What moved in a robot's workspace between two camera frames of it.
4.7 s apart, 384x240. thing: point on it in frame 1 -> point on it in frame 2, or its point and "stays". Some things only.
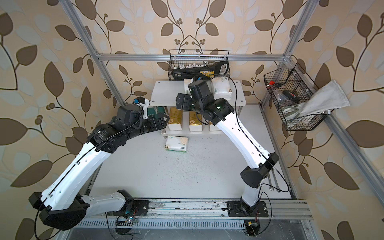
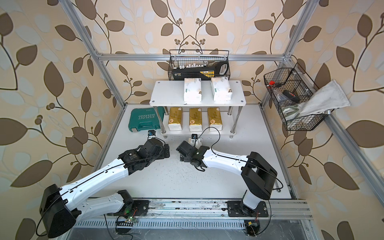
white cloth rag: x=330 y=96 stays
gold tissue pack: x=175 y=119 stays
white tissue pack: x=221 y=88 stays
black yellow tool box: x=217 y=69 stays
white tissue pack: x=176 y=143 -> x=195 y=142
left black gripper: x=153 y=119 -> x=164 y=152
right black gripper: x=188 y=98 -> x=181 y=157
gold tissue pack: x=195 y=124 stays
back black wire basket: x=185 y=64 stays
